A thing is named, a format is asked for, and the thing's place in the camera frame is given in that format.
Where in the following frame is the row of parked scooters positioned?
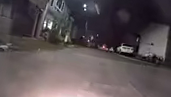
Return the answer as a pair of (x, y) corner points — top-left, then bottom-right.
(140, 50), (166, 65)

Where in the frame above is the white car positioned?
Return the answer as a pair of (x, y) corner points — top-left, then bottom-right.
(115, 41), (137, 58)

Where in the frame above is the vehicle with red lights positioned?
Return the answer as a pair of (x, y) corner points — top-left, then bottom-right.
(97, 43), (110, 53)

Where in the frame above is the grey asphalt road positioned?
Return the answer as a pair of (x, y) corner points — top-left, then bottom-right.
(0, 31), (171, 97)

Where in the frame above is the grey multi-storey building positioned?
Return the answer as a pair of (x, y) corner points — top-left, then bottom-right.
(0, 0), (80, 55)

